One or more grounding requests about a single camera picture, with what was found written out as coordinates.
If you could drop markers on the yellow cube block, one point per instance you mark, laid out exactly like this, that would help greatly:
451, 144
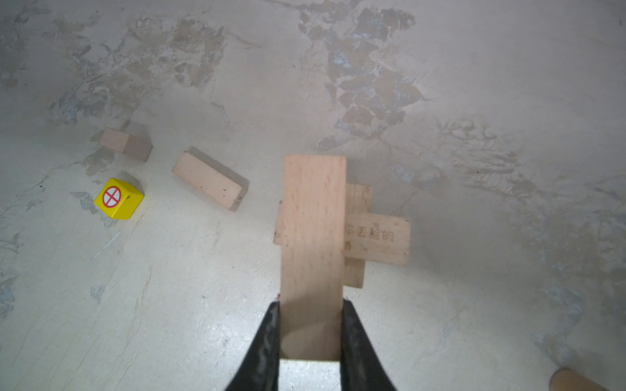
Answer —
118, 199

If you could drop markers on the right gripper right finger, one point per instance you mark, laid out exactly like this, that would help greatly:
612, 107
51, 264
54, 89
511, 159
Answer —
360, 366

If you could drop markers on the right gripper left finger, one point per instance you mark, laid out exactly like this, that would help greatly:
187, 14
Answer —
260, 367

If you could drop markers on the small square wood block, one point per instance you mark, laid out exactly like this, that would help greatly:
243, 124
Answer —
134, 141

